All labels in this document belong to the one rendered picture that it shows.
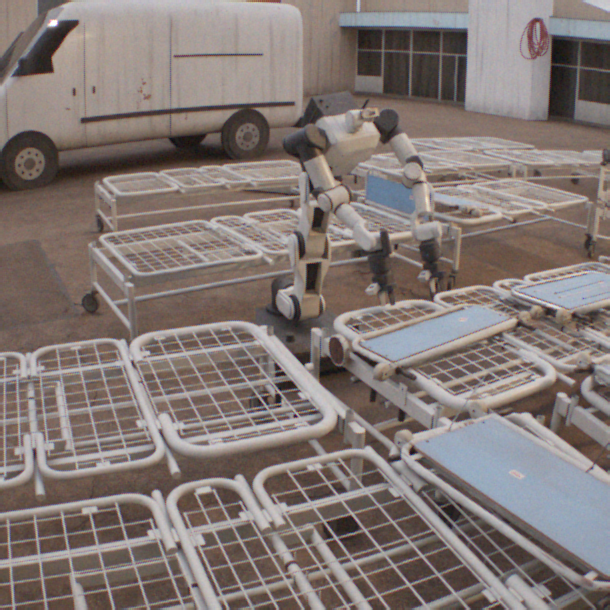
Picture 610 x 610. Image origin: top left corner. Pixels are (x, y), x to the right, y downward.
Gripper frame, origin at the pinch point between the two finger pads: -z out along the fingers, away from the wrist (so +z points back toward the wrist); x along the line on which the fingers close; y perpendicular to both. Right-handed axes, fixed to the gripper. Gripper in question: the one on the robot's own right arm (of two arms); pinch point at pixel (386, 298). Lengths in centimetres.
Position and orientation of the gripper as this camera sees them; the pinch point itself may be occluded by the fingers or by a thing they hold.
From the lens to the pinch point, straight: 265.0
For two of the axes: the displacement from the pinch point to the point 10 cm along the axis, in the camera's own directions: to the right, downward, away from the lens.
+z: -2.0, -9.8, -0.8
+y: 8.0, -2.1, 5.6
